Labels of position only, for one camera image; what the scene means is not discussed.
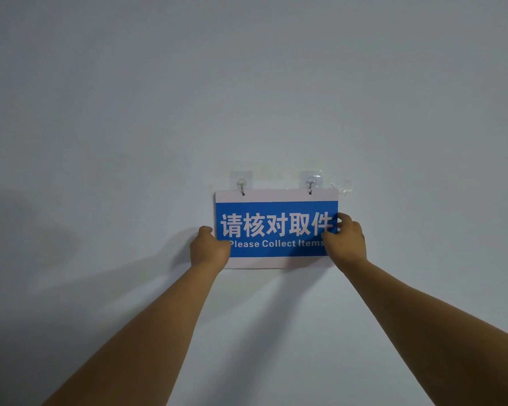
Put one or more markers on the person's left hand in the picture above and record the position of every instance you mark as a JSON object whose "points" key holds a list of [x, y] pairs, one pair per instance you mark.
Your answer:
{"points": [[208, 249]]}

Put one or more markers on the person's left forearm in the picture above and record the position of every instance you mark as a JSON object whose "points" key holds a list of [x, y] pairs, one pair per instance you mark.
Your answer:
{"points": [[146, 334]]}

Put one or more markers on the clear adhesive wall hook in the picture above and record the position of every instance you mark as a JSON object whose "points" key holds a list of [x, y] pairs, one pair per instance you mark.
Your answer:
{"points": [[241, 183], [342, 186], [310, 182]]}

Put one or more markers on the blue and white sign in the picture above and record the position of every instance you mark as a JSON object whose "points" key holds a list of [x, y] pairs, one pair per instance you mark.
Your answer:
{"points": [[275, 226]]}

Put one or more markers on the person's right hand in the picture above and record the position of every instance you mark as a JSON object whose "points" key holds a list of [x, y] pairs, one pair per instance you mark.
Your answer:
{"points": [[347, 243]]}

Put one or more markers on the person's left thumb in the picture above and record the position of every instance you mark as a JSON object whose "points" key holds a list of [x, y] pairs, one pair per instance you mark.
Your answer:
{"points": [[224, 244]]}

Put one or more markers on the person's right forearm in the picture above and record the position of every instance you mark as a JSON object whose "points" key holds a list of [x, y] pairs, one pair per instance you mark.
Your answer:
{"points": [[440, 338]]}

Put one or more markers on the person's right thumb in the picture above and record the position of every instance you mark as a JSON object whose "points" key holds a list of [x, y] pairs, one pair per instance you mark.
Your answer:
{"points": [[331, 237]]}

